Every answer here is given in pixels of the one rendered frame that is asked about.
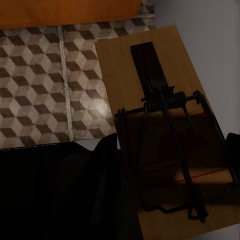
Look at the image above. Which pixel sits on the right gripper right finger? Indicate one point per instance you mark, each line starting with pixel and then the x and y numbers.
pixel 233 142

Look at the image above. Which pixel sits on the cabinet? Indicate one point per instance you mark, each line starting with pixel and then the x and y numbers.
pixel 16 14

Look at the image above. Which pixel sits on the mousetrap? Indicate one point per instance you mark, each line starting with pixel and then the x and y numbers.
pixel 182 177

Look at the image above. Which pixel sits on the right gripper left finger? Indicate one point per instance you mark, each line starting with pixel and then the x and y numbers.
pixel 70 220

